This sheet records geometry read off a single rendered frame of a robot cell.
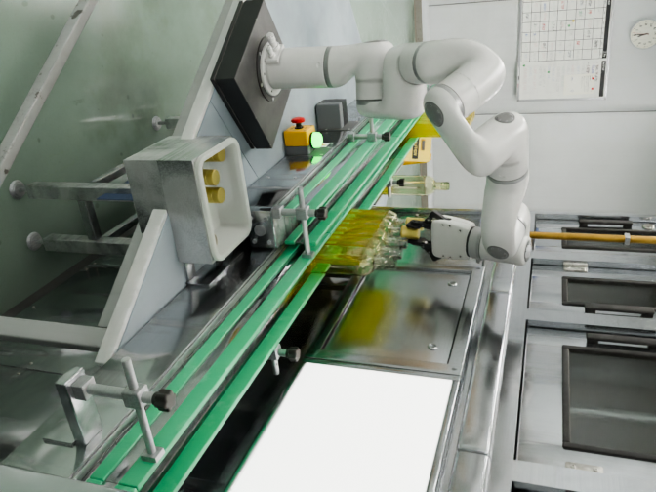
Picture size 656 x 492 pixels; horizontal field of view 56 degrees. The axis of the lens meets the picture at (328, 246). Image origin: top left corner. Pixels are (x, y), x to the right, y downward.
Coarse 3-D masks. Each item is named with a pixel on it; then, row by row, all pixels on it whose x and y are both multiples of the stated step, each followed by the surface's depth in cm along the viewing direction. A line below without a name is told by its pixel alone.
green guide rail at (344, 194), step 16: (400, 128) 227; (384, 144) 210; (368, 160) 197; (352, 176) 184; (368, 176) 183; (336, 192) 173; (352, 192) 171; (336, 208) 161; (320, 224) 153; (288, 240) 146
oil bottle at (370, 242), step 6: (330, 240) 152; (336, 240) 152; (342, 240) 152; (348, 240) 151; (354, 240) 151; (360, 240) 151; (366, 240) 150; (372, 240) 150; (378, 240) 150; (366, 246) 148; (372, 246) 148; (378, 246) 148; (378, 252) 148
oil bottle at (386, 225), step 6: (342, 222) 162; (348, 222) 161; (354, 222) 161; (360, 222) 160; (366, 222) 160; (372, 222) 160; (378, 222) 159; (384, 222) 159; (390, 222) 160; (384, 228) 157; (390, 228) 158; (390, 234) 158
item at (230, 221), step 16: (224, 144) 126; (224, 160) 133; (240, 160) 133; (224, 176) 135; (240, 176) 134; (240, 192) 136; (208, 208) 121; (224, 208) 138; (240, 208) 137; (208, 224) 122; (224, 224) 140; (240, 224) 139; (224, 240) 133; (240, 240) 135; (224, 256) 128
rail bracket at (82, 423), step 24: (72, 384) 85; (96, 384) 85; (144, 384) 83; (72, 408) 86; (96, 408) 90; (168, 408) 81; (48, 432) 91; (72, 432) 88; (96, 432) 90; (144, 432) 85; (144, 456) 87
